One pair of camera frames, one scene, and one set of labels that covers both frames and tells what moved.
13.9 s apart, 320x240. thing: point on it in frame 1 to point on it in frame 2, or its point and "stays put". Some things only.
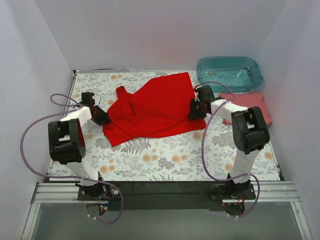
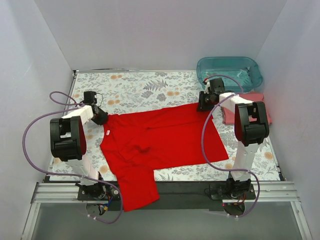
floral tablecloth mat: (210, 154) stays put
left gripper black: (101, 117) stays put
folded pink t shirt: (249, 100) stays put
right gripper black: (194, 110) to (203, 104)
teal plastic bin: (241, 74) stays put
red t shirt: (161, 108) to (135, 143)
